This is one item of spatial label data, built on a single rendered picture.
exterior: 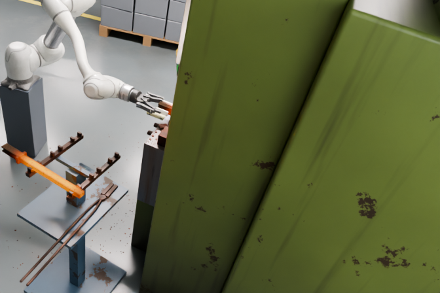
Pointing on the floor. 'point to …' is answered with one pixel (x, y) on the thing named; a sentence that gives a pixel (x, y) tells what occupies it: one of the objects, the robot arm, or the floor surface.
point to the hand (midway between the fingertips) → (165, 108)
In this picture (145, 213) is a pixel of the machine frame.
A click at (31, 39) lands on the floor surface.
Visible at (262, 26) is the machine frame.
